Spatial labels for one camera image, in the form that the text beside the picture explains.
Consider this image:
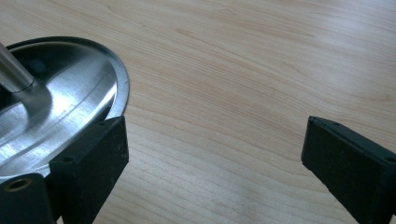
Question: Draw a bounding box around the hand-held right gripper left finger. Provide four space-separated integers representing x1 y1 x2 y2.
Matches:
49 115 130 224

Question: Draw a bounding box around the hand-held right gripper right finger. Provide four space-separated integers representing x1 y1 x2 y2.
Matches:
300 115 396 224

